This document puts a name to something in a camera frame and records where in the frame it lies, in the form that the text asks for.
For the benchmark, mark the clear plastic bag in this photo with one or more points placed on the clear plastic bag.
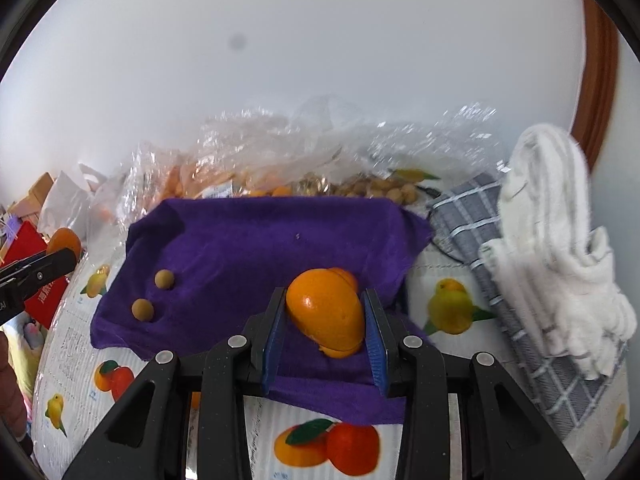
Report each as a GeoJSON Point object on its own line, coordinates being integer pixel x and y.
{"type": "Point", "coordinates": [400, 140]}
{"type": "Point", "coordinates": [250, 150]}
{"type": "Point", "coordinates": [140, 180]}

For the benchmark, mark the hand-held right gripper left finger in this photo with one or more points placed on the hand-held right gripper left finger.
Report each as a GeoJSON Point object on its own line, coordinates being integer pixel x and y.
{"type": "Point", "coordinates": [272, 345]}

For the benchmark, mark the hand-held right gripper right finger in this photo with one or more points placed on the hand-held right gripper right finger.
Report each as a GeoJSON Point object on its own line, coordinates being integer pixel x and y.
{"type": "Point", "coordinates": [375, 345]}

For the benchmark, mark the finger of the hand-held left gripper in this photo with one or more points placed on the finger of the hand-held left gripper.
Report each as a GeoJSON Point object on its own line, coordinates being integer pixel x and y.
{"type": "Point", "coordinates": [39, 274]}

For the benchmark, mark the orange mandarin fruit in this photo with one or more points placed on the orange mandarin fruit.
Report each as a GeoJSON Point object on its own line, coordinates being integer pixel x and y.
{"type": "Point", "coordinates": [347, 280]}
{"type": "Point", "coordinates": [62, 242]}
{"type": "Point", "coordinates": [325, 310]}
{"type": "Point", "coordinates": [340, 351]}

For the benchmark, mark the white striped towel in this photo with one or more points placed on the white striped towel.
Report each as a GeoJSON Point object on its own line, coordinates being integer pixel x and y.
{"type": "Point", "coordinates": [550, 220]}

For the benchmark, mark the brown wooden door frame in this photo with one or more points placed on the brown wooden door frame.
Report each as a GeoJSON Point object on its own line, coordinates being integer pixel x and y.
{"type": "Point", "coordinates": [597, 85]}

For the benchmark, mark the white plastic bag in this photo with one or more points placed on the white plastic bag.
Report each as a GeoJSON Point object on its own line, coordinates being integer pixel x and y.
{"type": "Point", "coordinates": [65, 195]}

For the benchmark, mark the red paper bag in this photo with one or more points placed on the red paper bag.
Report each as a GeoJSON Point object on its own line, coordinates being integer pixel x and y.
{"type": "Point", "coordinates": [20, 245]}

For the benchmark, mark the purple towel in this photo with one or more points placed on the purple towel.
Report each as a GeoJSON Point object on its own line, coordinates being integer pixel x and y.
{"type": "Point", "coordinates": [240, 250]}

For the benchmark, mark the person's left forearm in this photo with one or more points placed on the person's left forearm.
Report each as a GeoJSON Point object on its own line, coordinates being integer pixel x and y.
{"type": "Point", "coordinates": [12, 390]}

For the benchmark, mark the pastel printed cloth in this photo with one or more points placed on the pastel printed cloth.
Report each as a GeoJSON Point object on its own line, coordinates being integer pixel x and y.
{"type": "Point", "coordinates": [34, 340]}

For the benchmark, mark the grey checked cloth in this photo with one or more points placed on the grey checked cloth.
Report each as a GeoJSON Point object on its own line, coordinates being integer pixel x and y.
{"type": "Point", "coordinates": [525, 350]}

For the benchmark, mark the beige longan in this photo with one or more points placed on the beige longan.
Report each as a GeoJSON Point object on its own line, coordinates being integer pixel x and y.
{"type": "Point", "coordinates": [164, 279]}
{"type": "Point", "coordinates": [142, 308]}

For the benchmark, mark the fruit print tablecloth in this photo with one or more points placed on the fruit print tablecloth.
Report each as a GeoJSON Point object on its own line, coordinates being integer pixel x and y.
{"type": "Point", "coordinates": [75, 340]}

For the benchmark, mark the heap of bagged longans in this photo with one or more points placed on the heap of bagged longans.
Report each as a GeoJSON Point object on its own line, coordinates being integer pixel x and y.
{"type": "Point", "coordinates": [370, 190]}

